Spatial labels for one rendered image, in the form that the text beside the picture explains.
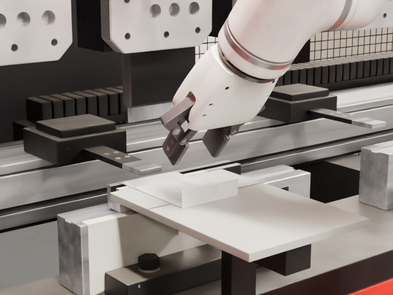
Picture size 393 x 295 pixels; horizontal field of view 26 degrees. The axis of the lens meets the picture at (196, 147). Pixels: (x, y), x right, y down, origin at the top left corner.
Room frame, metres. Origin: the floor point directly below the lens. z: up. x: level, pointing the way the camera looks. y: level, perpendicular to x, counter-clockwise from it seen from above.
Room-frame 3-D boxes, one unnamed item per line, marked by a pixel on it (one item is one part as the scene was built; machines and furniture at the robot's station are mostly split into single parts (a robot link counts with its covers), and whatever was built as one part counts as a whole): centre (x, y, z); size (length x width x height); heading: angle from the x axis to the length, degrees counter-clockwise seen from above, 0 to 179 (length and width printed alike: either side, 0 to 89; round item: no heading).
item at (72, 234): (1.11, 0.00, 0.92); 0.39 x 0.06 x 0.10; 128
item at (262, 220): (0.96, -0.04, 1.00); 0.26 x 0.18 x 0.01; 38
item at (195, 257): (1.06, -0.02, 0.89); 0.30 x 0.05 x 0.03; 128
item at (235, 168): (1.09, 0.03, 0.98); 0.20 x 0.03 x 0.03; 128
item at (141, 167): (1.21, 0.14, 1.01); 0.26 x 0.12 x 0.05; 38
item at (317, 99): (1.49, -0.23, 1.01); 0.26 x 0.12 x 0.05; 38
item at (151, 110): (1.08, 0.05, 1.13); 0.10 x 0.02 x 0.10; 128
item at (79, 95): (1.52, 0.13, 1.02); 0.37 x 0.06 x 0.04; 128
